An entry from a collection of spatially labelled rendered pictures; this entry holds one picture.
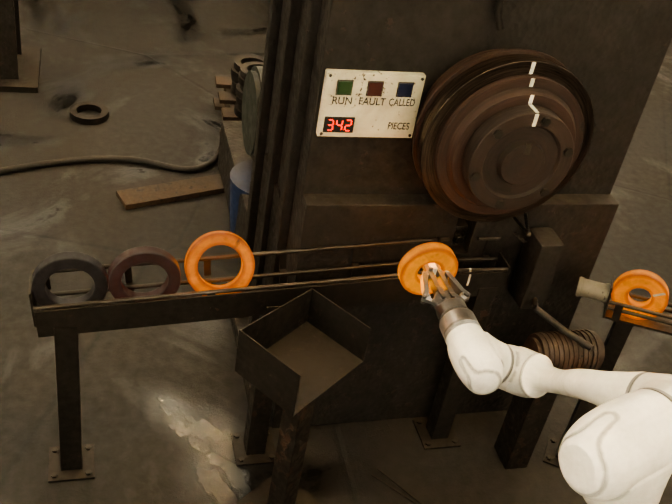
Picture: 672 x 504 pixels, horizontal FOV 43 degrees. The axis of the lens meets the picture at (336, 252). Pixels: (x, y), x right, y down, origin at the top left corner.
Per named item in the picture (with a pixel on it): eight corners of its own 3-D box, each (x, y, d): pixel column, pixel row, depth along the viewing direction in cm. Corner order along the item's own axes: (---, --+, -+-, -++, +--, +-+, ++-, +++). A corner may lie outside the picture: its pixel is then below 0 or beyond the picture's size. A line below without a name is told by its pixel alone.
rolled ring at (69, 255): (103, 254, 213) (103, 246, 216) (25, 263, 209) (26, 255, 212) (111, 310, 225) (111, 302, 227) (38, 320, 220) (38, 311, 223)
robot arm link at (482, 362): (433, 345, 200) (473, 359, 207) (455, 396, 189) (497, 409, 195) (462, 314, 195) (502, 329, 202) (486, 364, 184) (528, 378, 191)
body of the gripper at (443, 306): (435, 331, 206) (423, 305, 213) (468, 329, 208) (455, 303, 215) (443, 308, 201) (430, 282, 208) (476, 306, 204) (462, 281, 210)
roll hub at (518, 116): (450, 200, 221) (477, 102, 205) (547, 200, 229) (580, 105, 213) (457, 212, 217) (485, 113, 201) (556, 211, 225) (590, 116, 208)
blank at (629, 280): (621, 317, 255) (620, 324, 253) (605, 274, 250) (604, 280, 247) (675, 309, 247) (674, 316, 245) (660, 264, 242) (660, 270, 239)
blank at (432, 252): (401, 243, 215) (405, 252, 213) (459, 238, 219) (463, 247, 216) (393, 289, 225) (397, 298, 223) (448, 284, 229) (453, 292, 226)
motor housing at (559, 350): (483, 443, 287) (528, 323, 256) (542, 438, 293) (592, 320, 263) (498, 474, 277) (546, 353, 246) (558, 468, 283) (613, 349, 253)
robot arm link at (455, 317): (476, 348, 205) (468, 331, 209) (486, 321, 199) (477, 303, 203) (441, 350, 202) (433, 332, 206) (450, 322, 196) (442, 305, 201)
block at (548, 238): (505, 288, 265) (526, 224, 251) (528, 287, 267) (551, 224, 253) (518, 310, 257) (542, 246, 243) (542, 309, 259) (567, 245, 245)
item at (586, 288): (576, 288, 257) (581, 272, 254) (607, 296, 255) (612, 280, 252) (574, 299, 253) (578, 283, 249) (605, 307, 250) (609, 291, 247)
